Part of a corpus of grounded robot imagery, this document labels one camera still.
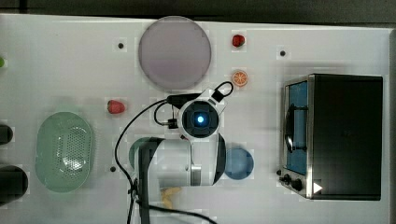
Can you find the lavender round plate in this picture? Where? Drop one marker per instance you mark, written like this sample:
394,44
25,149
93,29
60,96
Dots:
174,53

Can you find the toy orange half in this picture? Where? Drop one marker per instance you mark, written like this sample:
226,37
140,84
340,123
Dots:
240,78

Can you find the toy strawberry near strainer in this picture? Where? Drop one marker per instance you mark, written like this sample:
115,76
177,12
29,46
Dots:
115,107

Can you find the small black cylinder container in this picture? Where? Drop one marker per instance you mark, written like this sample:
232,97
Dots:
6,134

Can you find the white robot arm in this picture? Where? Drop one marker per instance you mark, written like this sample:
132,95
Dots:
196,158

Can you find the large black cylinder container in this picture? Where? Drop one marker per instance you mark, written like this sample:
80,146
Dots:
13,184

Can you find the toy strawberry far corner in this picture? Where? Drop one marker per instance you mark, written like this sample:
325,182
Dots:
238,41

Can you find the green toy object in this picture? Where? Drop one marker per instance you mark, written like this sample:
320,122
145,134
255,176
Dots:
2,62

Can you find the green plastic strainer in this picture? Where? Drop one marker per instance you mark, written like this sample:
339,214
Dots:
63,152

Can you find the blue bowl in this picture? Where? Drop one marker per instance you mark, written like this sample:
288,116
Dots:
239,163

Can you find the toy peeled banana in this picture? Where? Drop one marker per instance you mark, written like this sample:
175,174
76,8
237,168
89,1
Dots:
167,194

